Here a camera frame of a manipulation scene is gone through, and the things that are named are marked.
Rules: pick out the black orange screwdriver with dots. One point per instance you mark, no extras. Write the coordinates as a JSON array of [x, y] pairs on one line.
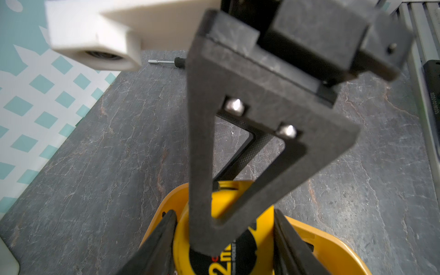
[[178, 62]]

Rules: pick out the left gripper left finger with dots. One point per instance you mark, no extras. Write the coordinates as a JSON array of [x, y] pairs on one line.
[[155, 256]]

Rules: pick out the white plastic toolbox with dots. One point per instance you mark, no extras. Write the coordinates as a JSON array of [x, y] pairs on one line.
[[8, 263]]

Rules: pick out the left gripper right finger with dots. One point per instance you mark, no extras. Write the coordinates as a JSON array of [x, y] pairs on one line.
[[292, 256]]

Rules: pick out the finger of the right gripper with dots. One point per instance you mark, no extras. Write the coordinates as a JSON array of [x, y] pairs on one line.
[[255, 142], [218, 67]]

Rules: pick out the yellow storage tray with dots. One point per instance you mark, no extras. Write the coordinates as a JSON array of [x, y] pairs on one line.
[[251, 253]]

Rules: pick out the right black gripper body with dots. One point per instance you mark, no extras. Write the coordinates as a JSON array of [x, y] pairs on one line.
[[331, 41]]

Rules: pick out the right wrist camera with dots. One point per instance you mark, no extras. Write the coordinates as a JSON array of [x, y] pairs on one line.
[[111, 35]]

